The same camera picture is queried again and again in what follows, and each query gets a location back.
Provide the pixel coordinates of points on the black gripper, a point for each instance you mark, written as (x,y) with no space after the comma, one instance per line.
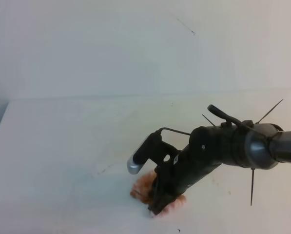
(177,171)

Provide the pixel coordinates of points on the stained pink white rag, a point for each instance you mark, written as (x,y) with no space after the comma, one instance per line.
(141,191)

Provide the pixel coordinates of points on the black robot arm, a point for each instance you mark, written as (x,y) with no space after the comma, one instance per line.
(254,146)

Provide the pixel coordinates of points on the black lower zip tie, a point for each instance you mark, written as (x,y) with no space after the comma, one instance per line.
(252,184)

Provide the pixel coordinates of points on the black zip tie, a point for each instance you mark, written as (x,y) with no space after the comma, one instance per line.
(269,111)
(252,184)

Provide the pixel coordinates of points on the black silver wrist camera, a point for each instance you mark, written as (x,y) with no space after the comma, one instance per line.
(153,148)

